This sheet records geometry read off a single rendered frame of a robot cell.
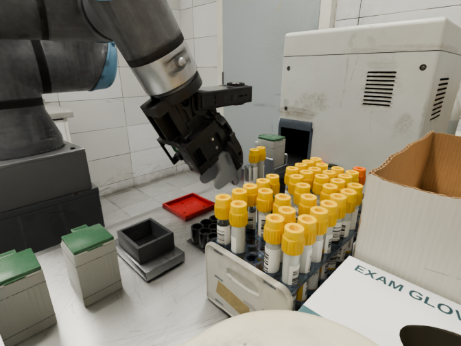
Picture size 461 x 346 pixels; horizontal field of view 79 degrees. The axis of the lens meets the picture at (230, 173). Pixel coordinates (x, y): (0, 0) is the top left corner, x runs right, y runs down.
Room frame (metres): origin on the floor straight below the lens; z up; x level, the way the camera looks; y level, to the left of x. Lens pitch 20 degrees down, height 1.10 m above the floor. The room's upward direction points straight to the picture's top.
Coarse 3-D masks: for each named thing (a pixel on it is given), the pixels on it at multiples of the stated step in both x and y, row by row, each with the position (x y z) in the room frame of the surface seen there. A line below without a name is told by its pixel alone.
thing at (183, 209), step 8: (192, 192) 0.49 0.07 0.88; (176, 200) 0.46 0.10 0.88; (184, 200) 0.46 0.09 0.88; (192, 200) 0.46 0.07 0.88; (200, 200) 0.46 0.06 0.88; (208, 200) 0.45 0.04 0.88; (168, 208) 0.43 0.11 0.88; (176, 208) 0.43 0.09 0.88; (184, 208) 0.43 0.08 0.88; (192, 208) 0.43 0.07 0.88; (200, 208) 0.43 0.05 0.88; (208, 208) 0.43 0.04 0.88; (184, 216) 0.39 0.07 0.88; (192, 216) 0.40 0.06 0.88
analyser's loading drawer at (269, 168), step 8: (272, 160) 0.50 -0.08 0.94; (288, 160) 0.59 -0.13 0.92; (296, 160) 0.59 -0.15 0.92; (264, 168) 0.51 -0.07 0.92; (272, 168) 0.50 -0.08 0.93; (280, 168) 0.52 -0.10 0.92; (264, 176) 0.49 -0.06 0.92; (280, 176) 0.51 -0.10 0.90; (232, 184) 0.50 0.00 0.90; (240, 184) 0.48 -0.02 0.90
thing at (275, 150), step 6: (258, 144) 0.53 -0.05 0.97; (264, 144) 0.52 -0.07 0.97; (270, 144) 0.51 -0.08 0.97; (276, 144) 0.51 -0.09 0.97; (282, 144) 0.53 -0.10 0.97; (270, 150) 0.51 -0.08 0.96; (276, 150) 0.51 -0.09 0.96; (282, 150) 0.53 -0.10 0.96; (270, 156) 0.51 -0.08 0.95; (276, 156) 0.51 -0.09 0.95; (282, 156) 0.53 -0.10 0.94; (276, 162) 0.51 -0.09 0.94; (282, 162) 0.53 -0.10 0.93
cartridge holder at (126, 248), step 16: (144, 224) 0.33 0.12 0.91; (160, 224) 0.32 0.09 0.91; (128, 240) 0.28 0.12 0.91; (144, 240) 0.32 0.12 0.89; (160, 240) 0.29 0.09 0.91; (128, 256) 0.28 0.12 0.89; (144, 256) 0.27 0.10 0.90; (160, 256) 0.28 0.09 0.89; (176, 256) 0.28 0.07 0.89; (144, 272) 0.26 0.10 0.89; (160, 272) 0.27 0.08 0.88
